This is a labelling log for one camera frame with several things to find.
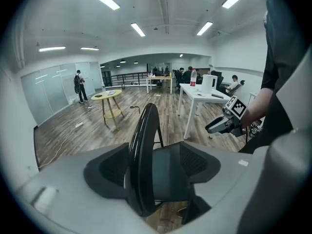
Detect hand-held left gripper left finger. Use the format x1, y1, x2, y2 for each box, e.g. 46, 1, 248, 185
14, 142, 159, 234

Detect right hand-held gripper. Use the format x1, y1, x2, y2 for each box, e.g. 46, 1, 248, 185
205, 96, 248, 137

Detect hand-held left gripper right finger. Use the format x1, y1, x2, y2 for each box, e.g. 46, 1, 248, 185
170, 141, 253, 234

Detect black folding chair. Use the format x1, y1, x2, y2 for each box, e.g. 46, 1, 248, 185
124, 103, 195, 218

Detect person's right forearm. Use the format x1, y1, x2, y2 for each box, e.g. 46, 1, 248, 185
241, 88, 269, 129

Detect white square table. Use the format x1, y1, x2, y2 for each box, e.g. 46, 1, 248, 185
177, 83, 232, 140

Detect white electric kettle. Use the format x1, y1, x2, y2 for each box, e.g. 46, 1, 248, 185
202, 74, 218, 95

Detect clear bottle red label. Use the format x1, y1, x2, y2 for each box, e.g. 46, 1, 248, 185
189, 68, 197, 92

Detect wooden desk white legs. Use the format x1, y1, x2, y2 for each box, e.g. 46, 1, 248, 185
145, 76, 174, 95

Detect person's black clothing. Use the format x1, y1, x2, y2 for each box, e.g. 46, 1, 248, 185
238, 0, 308, 155

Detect black metal railing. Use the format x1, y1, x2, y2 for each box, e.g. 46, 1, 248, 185
101, 71, 149, 87

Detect round yellow wooden table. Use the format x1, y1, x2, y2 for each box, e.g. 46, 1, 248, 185
91, 89, 125, 132

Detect white power strip with cable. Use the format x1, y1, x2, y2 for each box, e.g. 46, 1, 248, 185
38, 106, 103, 169

